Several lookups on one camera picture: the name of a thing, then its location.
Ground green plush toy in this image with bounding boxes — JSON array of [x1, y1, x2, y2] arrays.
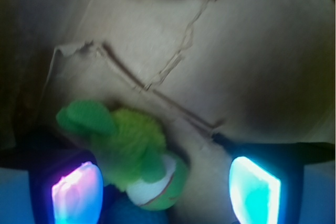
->
[[56, 100, 188, 211]]

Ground brown paper bag bin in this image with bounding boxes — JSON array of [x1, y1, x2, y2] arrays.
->
[[1, 0, 335, 223]]

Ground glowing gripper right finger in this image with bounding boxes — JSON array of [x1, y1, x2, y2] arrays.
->
[[229, 144, 303, 223]]

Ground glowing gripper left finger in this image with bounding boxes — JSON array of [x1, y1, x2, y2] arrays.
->
[[29, 150, 103, 223]]

